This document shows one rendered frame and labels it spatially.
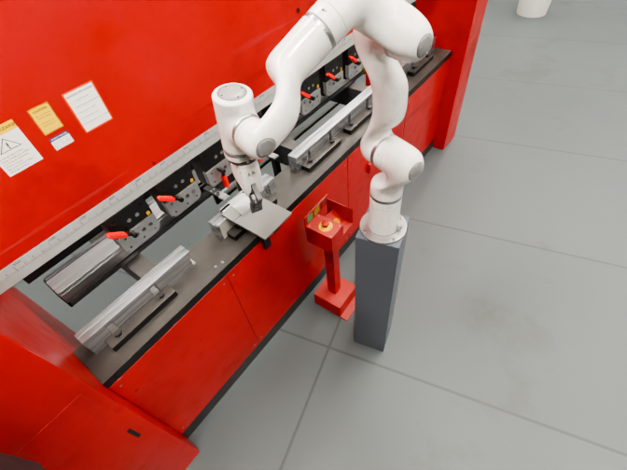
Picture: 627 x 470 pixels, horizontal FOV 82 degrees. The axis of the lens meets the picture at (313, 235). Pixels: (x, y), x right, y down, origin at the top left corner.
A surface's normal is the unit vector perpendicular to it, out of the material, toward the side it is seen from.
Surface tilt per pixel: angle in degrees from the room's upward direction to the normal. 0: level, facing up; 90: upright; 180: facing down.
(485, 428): 0
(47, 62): 90
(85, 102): 90
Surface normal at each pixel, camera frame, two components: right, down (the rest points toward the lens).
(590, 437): -0.08, -0.65
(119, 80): 0.80, 0.41
